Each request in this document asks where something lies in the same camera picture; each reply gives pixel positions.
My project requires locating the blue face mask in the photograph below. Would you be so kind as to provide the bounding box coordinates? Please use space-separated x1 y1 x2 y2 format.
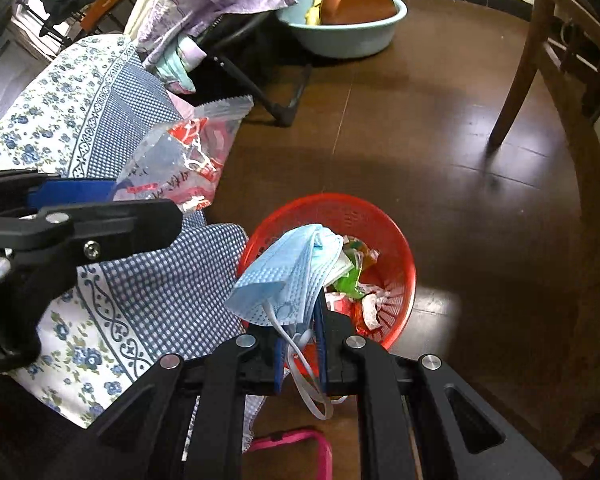
224 223 343 420

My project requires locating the clear red pastry wrapper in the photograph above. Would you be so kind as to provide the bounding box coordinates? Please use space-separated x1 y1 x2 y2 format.
112 96 253 214

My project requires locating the red plastic trash basket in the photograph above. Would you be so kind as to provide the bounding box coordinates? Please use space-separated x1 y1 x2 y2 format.
237 193 416 349

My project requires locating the pink plastic stool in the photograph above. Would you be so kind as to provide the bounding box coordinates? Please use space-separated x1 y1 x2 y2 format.
242 427 334 479

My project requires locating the green snack wrapper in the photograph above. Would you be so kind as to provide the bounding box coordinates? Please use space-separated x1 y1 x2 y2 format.
332 240 365 300

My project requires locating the black folding stand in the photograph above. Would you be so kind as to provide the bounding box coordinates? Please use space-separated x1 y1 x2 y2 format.
189 10 312 127

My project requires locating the light blue wash basin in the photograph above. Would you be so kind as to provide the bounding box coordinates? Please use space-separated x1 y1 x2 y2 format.
275 0 408 60

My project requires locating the brown plastic bowl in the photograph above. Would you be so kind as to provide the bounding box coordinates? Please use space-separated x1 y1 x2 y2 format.
320 0 396 25

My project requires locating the dark wooden chair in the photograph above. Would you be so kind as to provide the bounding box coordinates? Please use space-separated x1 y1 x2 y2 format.
489 0 600 451

